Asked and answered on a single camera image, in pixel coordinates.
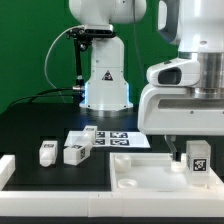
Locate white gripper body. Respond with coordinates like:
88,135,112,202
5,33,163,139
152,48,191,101
138,84,224,136

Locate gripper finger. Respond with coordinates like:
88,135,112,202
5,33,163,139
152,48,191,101
165,135,181,162

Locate white square tabletop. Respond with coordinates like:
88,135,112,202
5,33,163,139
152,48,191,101
110,153,224,192

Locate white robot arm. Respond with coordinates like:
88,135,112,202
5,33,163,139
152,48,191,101
69,0,224,138

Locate white marker sheet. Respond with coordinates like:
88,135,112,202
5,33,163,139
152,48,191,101
63,130,152,150

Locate white U-shaped fence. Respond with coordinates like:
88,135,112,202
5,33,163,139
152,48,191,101
0,155,224,217

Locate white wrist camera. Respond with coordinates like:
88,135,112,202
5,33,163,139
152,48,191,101
147,58,200,87

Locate black cables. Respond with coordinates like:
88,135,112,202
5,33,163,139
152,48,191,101
7,87,84,109

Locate black camera on stand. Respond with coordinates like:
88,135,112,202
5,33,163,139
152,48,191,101
66,26,116,90

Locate white camera cable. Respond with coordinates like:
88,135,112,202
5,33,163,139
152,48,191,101
44,25,84,104

